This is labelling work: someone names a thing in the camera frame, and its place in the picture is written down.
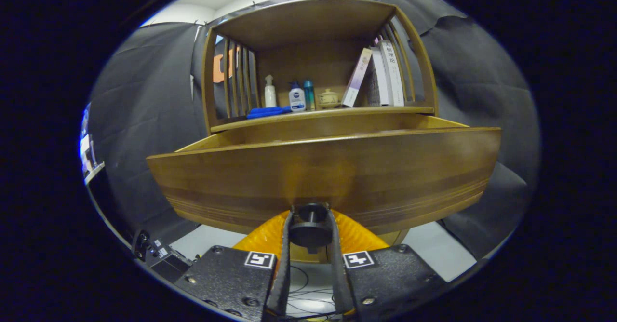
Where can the purple and white book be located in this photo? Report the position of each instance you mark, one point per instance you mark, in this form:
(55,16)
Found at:
(356,78)

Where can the blue folded cloth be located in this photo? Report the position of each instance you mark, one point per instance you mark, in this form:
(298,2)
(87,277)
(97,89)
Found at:
(267,112)

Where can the wooden cabinet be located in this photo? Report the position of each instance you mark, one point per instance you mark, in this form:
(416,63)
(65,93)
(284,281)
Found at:
(308,23)

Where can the patterned cover book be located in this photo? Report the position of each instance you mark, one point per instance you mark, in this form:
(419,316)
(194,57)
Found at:
(376,78)

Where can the slim teal bottle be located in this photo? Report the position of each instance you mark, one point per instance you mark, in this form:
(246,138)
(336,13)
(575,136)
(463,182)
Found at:
(309,95)

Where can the white pump bottle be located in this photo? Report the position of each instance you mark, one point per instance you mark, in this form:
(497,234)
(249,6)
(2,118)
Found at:
(270,93)

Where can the wooden countertop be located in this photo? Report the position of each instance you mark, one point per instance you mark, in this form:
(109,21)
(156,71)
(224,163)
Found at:
(337,113)

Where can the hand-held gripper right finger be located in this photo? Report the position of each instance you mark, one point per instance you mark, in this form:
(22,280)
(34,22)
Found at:
(340,278)

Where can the black round drawer knob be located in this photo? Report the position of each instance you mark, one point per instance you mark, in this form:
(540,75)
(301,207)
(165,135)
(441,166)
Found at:
(311,228)

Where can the white book with black print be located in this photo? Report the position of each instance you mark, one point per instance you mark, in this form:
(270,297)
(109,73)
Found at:
(393,71)

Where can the white side table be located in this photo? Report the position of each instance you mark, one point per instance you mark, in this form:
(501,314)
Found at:
(95,172)

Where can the beige lidded teacup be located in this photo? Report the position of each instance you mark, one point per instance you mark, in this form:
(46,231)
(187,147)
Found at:
(328,98)

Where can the wooden drawer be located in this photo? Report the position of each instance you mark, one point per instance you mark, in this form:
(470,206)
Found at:
(337,167)

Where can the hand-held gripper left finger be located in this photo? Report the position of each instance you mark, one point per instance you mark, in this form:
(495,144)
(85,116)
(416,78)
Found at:
(283,274)

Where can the white bottle with blue cap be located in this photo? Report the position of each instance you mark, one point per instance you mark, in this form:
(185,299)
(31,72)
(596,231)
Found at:
(297,98)

